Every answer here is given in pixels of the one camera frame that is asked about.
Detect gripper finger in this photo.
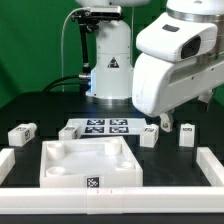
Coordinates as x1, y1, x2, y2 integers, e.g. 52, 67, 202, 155
198, 90, 214, 113
160, 112, 173, 132

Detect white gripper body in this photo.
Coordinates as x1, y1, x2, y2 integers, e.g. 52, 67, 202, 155
132, 13, 224, 117

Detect white square tabletop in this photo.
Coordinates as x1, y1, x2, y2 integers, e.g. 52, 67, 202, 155
39, 136, 143, 188

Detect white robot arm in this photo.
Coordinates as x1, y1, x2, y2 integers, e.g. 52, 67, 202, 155
75, 0, 224, 131

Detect white U-shaped fence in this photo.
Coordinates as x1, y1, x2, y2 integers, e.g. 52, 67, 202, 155
0, 146, 224, 216

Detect white marker sheet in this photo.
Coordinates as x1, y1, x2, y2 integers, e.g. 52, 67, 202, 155
67, 118, 146, 135

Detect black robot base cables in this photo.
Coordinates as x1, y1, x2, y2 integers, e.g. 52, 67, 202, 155
41, 74, 92, 93

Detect black camera on mount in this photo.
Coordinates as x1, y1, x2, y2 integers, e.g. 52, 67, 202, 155
71, 6, 124, 74

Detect white camera cable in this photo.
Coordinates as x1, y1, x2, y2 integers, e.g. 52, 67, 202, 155
60, 7, 88, 93

